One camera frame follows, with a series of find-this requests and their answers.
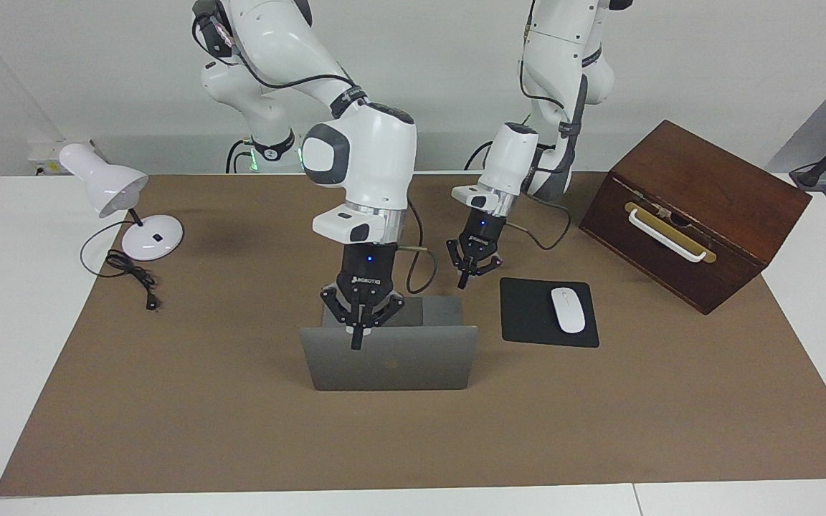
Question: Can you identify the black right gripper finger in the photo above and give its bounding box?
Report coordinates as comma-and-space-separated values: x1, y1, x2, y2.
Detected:
357, 292, 406, 350
321, 285, 358, 350

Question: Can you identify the grey aluminium laptop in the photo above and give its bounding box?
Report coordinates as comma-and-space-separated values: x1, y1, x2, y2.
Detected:
299, 295, 479, 392

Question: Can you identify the black mouse pad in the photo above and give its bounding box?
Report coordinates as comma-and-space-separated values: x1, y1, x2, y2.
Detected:
500, 277, 600, 349

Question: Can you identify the white computer mouse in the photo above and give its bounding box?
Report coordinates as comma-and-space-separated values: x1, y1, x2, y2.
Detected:
551, 287, 587, 335

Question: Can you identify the brown table mat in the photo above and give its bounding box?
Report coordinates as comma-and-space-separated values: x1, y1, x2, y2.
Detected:
0, 172, 826, 497

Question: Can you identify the white round lamp base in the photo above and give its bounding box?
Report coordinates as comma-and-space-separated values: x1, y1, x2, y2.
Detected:
59, 142, 185, 262

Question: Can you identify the dark brown wooden box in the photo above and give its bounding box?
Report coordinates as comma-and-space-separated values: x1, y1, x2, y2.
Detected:
579, 120, 812, 315

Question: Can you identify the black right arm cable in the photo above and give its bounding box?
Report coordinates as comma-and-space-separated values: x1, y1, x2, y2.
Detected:
192, 0, 437, 295

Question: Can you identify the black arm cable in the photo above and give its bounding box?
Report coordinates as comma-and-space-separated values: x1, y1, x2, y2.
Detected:
465, 0, 573, 252
192, 0, 437, 295

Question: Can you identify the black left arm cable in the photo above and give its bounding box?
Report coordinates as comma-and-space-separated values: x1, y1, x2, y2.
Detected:
465, 0, 573, 252

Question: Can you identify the white box handle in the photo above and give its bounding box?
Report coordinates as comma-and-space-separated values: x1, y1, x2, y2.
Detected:
628, 208, 708, 263

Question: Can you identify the brass handle plate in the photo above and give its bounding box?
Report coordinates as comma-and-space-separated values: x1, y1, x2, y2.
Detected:
625, 202, 717, 264

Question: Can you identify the black lamp power cable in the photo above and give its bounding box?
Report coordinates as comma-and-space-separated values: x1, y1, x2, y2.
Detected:
80, 219, 161, 311

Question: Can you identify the white wall power strip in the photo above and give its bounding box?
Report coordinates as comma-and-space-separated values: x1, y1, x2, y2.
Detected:
28, 140, 109, 176

